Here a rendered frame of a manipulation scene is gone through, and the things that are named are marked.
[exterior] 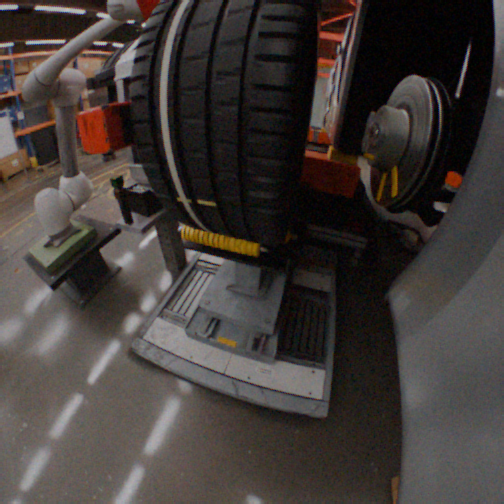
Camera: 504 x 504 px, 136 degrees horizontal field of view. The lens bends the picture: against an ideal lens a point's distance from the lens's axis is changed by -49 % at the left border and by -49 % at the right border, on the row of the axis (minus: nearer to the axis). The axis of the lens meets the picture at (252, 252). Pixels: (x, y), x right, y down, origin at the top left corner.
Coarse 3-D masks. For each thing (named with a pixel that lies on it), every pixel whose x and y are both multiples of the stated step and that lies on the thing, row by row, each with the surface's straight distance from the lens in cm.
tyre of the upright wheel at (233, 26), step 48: (192, 0) 35; (240, 0) 30; (288, 0) 29; (144, 48) 33; (192, 48) 28; (240, 48) 25; (288, 48) 24; (144, 96) 31; (192, 96) 26; (240, 96) 23; (288, 96) 22; (144, 144) 32; (192, 144) 26; (240, 144) 24; (288, 144) 23; (192, 192) 32; (240, 192) 27; (288, 192) 28
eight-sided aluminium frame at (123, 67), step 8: (128, 56) 44; (120, 64) 43; (128, 64) 42; (120, 72) 43; (128, 72) 42; (120, 80) 43; (128, 80) 43; (120, 88) 43; (128, 88) 43; (120, 96) 43; (128, 96) 43; (136, 144) 43; (128, 152) 43; (136, 152) 43; (128, 160) 44; (136, 160) 43; (136, 168) 43; (136, 176) 44; (144, 176) 42; (144, 184) 46
